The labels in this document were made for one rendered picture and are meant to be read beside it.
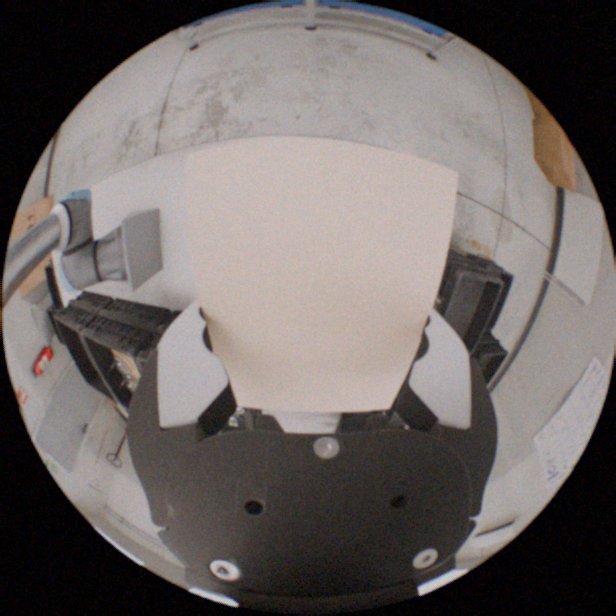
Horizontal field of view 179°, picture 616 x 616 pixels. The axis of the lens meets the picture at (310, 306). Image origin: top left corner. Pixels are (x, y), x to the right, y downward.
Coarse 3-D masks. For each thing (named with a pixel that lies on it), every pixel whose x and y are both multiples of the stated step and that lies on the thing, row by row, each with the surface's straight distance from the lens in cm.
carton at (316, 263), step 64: (192, 192) 10; (256, 192) 9; (320, 192) 9; (384, 192) 9; (448, 192) 11; (192, 256) 11; (256, 256) 10; (320, 256) 9; (384, 256) 10; (256, 320) 11; (320, 320) 11; (384, 320) 11; (256, 384) 14; (320, 384) 14; (384, 384) 15
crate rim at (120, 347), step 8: (88, 328) 78; (88, 336) 75; (96, 336) 72; (104, 336) 69; (104, 344) 68; (112, 344) 65; (120, 344) 63; (120, 352) 63; (128, 352) 59; (136, 352) 59; (112, 392) 97; (128, 408) 100
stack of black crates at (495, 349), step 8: (488, 336) 150; (480, 344) 136; (488, 344) 141; (496, 344) 148; (480, 352) 129; (488, 352) 131; (496, 352) 137; (504, 352) 143; (480, 360) 128; (488, 360) 158; (496, 360) 155; (504, 360) 152; (480, 368) 158; (488, 368) 160; (496, 368) 155; (488, 376) 160
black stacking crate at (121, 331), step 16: (96, 320) 82; (112, 320) 76; (112, 336) 70; (128, 336) 66; (144, 336) 64; (96, 352) 86; (112, 352) 92; (112, 368) 93; (112, 384) 95; (128, 400) 102
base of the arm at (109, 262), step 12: (120, 228) 59; (96, 240) 63; (108, 240) 60; (120, 240) 56; (96, 252) 59; (108, 252) 57; (120, 252) 56; (96, 264) 59; (108, 264) 58; (120, 264) 56; (96, 276) 61; (108, 276) 60; (120, 276) 58
